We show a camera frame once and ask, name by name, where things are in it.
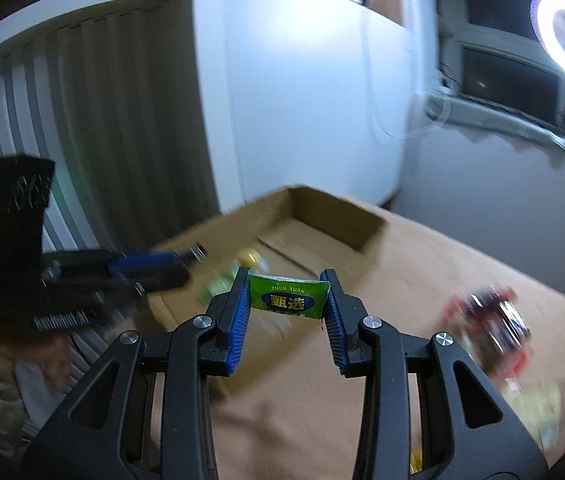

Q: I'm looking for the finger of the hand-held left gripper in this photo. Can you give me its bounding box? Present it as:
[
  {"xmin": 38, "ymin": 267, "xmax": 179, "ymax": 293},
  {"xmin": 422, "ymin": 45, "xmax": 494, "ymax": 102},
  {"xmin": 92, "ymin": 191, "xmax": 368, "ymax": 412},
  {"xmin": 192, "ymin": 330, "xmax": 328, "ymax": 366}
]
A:
[
  {"xmin": 87, "ymin": 267, "xmax": 190, "ymax": 318},
  {"xmin": 105, "ymin": 242, "xmax": 209, "ymax": 275}
]

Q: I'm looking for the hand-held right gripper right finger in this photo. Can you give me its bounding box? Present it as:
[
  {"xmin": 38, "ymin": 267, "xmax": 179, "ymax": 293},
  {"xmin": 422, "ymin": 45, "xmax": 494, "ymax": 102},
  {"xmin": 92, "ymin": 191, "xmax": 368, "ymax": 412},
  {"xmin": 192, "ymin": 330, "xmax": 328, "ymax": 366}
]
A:
[{"xmin": 318, "ymin": 268, "xmax": 548, "ymax": 480}]

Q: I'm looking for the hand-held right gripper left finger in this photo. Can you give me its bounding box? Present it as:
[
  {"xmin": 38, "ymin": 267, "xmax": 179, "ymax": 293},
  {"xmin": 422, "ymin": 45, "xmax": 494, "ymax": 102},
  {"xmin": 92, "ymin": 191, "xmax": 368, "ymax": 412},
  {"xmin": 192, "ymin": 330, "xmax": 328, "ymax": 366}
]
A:
[{"xmin": 20, "ymin": 266, "xmax": 253, "ymax": 480}]

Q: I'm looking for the cardboard box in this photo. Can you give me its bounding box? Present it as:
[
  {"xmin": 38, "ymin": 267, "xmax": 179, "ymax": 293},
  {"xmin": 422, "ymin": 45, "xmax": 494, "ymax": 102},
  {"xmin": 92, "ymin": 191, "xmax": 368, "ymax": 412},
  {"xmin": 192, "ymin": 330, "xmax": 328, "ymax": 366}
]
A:
[{"xmin": 147, "ymin": 186, "xmax": 388, "ymax": 401}]

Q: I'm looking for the person's left hand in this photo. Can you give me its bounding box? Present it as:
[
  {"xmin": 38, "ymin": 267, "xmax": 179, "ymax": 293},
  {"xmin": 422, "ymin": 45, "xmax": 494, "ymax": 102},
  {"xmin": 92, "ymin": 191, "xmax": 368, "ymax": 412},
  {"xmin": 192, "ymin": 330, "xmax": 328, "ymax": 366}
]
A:
[{"xmin": 37, "ymin": 332, "xmax": 76, "ymax": 393}]

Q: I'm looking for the light green snack packet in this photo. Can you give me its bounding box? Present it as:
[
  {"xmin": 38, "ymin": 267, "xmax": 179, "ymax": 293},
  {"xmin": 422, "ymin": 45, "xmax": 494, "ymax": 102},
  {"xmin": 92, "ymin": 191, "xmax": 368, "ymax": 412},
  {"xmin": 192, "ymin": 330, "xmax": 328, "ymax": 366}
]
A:
[{"xmin": 200, "ymin": 270, "xmax": 236, "ymax": 306}]

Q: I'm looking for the yellow wrapped snack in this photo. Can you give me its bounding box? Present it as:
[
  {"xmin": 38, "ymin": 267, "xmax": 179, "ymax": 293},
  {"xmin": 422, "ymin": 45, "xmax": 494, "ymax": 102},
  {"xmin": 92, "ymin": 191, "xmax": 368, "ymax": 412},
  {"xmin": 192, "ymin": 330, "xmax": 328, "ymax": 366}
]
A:
[{"xmin": 237, "ymin": 250, "xmax": 266, "ymax": 270}]

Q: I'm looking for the pleated grey curtain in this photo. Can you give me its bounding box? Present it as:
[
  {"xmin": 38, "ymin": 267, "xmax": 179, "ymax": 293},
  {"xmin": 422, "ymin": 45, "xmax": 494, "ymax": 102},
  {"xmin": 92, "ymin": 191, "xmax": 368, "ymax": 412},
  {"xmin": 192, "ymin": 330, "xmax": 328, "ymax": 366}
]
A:
[{"xmin": 0, "ymin": 0, "xmax": 223, "ymax": 311}]

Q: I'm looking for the red black snack packet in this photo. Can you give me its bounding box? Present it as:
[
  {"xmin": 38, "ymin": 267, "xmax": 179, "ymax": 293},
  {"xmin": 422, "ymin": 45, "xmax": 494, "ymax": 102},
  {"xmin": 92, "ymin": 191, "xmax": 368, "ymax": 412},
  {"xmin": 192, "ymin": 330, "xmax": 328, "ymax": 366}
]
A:
[{"xmin": 442, "ymin": 284, "xmax": 534, "ymax": 377}]

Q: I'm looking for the white curtain pelmet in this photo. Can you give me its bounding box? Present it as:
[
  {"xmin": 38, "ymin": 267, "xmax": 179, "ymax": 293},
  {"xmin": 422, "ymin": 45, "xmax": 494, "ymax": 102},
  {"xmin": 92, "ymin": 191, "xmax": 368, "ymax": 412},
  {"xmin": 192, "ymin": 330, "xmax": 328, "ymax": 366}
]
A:
[{"xmin": 0, "ymin": 0, "xmax": 173, "ymax": 78}]

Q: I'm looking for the yellow green snack packet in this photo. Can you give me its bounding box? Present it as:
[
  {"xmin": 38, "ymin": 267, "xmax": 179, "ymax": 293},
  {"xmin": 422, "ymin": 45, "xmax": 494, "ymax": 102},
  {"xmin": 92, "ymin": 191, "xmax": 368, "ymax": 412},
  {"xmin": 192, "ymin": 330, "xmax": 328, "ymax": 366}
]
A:
[{"xmin": 503, "ymin": 379, "xmax": 565, "ymax": 453}]

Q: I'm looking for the white wardrobe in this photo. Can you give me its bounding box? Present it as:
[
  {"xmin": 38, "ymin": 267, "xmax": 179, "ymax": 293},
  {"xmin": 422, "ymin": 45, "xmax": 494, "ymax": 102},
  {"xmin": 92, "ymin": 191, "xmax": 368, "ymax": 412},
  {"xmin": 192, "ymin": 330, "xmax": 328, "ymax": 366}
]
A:
[{"xmin": 190, "ymin": 0, "xmax": 438, "ymax": 211}]

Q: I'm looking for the grey windowsill cloth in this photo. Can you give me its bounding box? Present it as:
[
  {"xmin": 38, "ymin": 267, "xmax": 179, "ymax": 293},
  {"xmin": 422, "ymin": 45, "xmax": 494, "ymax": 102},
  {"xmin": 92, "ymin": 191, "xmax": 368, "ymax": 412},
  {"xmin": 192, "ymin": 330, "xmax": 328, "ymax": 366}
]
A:
[{"xmin": 426, "ymin": 94, "xmax": 565, "ymax": 167}]

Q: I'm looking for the window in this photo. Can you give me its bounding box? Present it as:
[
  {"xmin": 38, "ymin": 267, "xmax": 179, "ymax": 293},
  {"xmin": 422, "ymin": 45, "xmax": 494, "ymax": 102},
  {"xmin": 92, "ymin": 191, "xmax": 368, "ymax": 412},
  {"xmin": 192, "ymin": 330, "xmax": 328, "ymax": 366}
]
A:
[{"xmin": 437, "ymin": 0, "xmax": 565, "ymax": 153}]

